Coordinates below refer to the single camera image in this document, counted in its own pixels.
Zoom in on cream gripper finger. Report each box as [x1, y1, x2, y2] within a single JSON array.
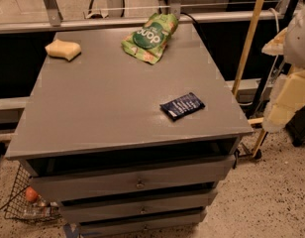
[[261, 28, 287, 56], [262, 68, 305, 133]]

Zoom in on top grey drawer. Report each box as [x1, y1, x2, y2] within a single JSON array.
[[31, 155, 235, 202]]

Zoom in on grey drawer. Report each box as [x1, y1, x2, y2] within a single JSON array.
[[79, 207, 206, 237], [31, 155, 235, 202], [60, 187, 217, 223]]

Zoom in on dark blue rxbar wrapper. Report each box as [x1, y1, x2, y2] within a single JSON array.
[[160, 92, 205, 121]]

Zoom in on clear plastic bottle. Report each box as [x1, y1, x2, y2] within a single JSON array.
[[23, 206, 58, 219]]

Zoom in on yellow sponge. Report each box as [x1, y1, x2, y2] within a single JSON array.
[[45, 39, 81, 61]]

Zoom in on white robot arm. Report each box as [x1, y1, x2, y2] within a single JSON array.
[[262, 5, 305, 133]]

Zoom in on grey metal rail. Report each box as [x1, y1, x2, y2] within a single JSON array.
[[0, 10, 285, 35]]

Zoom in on middle grey drawer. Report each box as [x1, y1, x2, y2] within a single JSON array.
[[60, 187, 217, 223]]

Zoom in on orange fruit in basket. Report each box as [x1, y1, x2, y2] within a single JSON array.
[[25, 186, 39, 202]]

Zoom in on green rice chip bag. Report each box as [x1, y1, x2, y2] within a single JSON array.
[[121, 13, 178, 64]]

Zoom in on black wire basket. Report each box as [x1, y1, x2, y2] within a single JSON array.
[[4, 166, 60, 224]]

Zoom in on bottom grey drawer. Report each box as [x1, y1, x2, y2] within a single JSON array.
[[79, 207, 206, 237]]

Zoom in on grey drawer cabinet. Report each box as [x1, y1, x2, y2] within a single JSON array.
[[4, 23, 254, 238]]

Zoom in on black cable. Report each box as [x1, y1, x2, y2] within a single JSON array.
[[180, 12, 201, 28]]

